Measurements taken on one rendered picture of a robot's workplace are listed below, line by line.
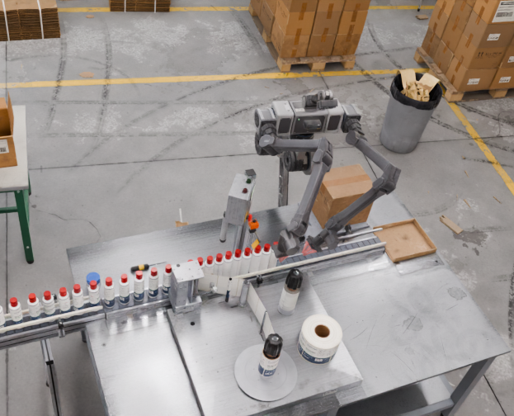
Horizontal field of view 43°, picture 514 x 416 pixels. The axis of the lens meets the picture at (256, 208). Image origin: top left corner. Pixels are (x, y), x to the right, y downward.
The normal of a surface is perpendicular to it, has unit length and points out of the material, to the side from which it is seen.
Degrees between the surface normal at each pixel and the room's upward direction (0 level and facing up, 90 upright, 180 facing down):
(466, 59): 90
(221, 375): 0
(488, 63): 92
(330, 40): 88
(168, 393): 0
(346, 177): 0
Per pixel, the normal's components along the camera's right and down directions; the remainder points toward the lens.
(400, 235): 0.14, -0.70
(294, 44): 0.27, 0.68
